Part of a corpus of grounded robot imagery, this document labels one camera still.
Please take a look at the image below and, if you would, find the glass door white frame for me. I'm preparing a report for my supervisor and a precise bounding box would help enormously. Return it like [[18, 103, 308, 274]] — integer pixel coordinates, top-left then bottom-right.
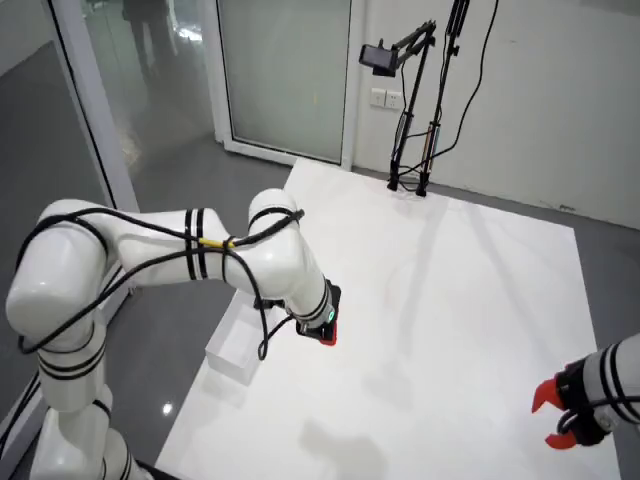
[[214, 0, 362, 167]]

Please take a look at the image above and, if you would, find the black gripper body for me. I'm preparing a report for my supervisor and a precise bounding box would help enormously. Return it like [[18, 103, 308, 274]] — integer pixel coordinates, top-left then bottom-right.
[[556, 358, 615, 448], [295, 278, 344, 343]]

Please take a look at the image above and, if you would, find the glass partition grey frame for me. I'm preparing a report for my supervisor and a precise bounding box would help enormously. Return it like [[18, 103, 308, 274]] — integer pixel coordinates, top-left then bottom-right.
[[0, 0, 142, 214]]

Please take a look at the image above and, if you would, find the black boom stand with camera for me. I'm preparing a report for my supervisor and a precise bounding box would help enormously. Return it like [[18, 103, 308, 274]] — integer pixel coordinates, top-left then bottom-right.
[[387, 18, 438, 193]]

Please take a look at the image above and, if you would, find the black camera on boom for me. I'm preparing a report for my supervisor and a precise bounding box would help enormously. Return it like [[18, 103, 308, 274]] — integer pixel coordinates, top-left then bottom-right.
[[359, 41, 400, 78]]

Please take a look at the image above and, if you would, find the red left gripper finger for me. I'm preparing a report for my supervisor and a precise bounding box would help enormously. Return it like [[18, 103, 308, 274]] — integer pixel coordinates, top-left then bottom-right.
[[543, 429, 577, 450]]

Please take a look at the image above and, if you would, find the black cable with yellow tape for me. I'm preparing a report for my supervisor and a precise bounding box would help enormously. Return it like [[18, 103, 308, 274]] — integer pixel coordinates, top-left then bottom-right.
[[16, 207, 307, 362]]

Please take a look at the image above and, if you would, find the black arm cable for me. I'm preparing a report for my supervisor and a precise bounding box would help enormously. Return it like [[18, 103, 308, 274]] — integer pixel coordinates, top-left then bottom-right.
[[554, 393, 640, 437]]

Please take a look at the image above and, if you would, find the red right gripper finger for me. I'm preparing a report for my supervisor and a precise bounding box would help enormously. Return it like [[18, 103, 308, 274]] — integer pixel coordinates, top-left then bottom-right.
[[531, 377, 565, 415]]

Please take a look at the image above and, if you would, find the black mounting rail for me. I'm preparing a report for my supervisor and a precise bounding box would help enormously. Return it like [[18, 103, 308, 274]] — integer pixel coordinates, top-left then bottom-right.
[[133, 458, 164, 480]]

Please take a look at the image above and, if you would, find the black hanging cable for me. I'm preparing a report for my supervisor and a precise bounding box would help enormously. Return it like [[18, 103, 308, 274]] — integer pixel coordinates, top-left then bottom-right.
[[397, 0, 501, 179]]

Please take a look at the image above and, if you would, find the white rectangular bin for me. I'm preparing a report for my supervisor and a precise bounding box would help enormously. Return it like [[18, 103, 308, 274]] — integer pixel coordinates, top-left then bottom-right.
[[204, 292, 282, 387]]

